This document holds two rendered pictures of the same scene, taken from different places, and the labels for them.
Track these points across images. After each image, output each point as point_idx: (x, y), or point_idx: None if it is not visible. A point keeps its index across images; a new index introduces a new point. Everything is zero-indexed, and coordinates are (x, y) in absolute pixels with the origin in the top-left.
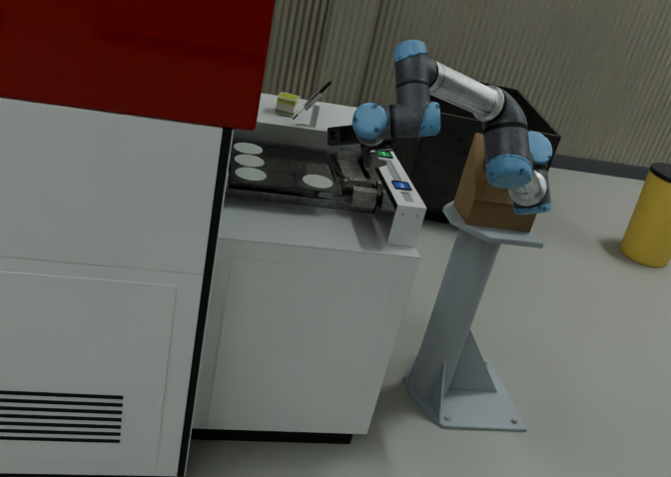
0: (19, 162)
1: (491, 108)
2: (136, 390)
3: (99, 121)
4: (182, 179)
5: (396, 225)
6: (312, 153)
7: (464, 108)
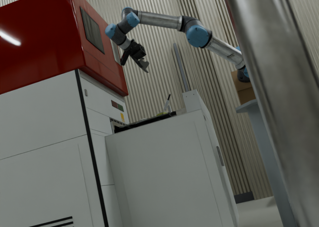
0: (14, 112)
1: (177, 20)
2: (76, 210)
3: (35, 86)
4: (66, 95)
5: (186, 102)
6: None
7: (164, 24)
